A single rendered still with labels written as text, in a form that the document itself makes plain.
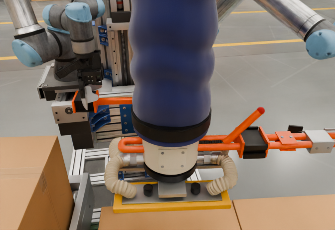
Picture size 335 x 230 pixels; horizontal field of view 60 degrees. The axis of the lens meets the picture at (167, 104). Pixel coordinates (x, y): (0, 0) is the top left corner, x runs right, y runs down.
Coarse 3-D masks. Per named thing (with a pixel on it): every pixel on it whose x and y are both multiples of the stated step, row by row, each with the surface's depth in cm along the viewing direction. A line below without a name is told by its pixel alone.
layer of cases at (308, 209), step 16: (112, 208) 130; (240, 208) 130; (256, 208) 130; (272, 208) 130; (288, 208) 130; (304, 208) 130; (320, 208) 130; (112, 224) 123; (128, 224) 123; (144, 224) 123; (160, 224) 123; (176, 224) 123; (192, 224) 123; (208, 224) 123; (224, 224) 123; (240, 224) 123; (256, 224) 123; (272, 224) 123; (288, 224) 123; (304, 224) 123; (320, 224) 123
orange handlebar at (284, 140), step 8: (104, 104) 109; (112, 104) 109; (208, 136) 90; (216, 136) 90; (224, 136) 91; (272, 136) 91; (280, 136) 90; (288, 136) 90; (296, 136) 92; (304, 136) 92; (120, 144) 87; (128, 144) 89; (200, 144) 87; (208, 144) 87; (216, 144) 87; (224, 144) 87; (232, 144) 87; (272, 144) 88; (280, 144) 88; (288, 144) 87; (296, 144) 88; (304, 144) 88; (128, 152) 86; (136, 152) 86
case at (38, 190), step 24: (0, 144) 105; (24, 144) 105; (48, 144) 105; (0, 168) 95; (24, 168) 95; (48, 168) 99; (0, 192) 86; (24, 192) 86; (48, 192) 99; (0, 216) 79; (24, 216) 80; (48, 216) 98
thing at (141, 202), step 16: (144, 192) 84; (192, 192) 85; (208, 192) 86; (224, 192) 87; (128, 208) 82; (144, 208) 82; (160, 208) 82; (176, 208) 83; (192, 208) 83; (208, 208) 83; (224, 208) 84
